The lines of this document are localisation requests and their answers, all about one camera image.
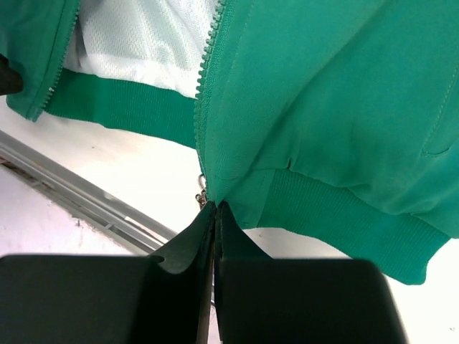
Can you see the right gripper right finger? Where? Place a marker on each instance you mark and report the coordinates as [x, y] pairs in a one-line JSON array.
[[260, 299]]

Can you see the green zip-up jacket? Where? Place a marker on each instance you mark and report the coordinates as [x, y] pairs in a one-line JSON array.
[[337, 120]]

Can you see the aluminium table front rail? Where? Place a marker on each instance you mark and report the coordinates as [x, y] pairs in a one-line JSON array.
[[128, 227]]

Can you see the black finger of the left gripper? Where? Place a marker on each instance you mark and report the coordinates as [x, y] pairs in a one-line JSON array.
[[11, 81]]

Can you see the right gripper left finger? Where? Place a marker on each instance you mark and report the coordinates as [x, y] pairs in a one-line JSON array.
[[163, 297]]

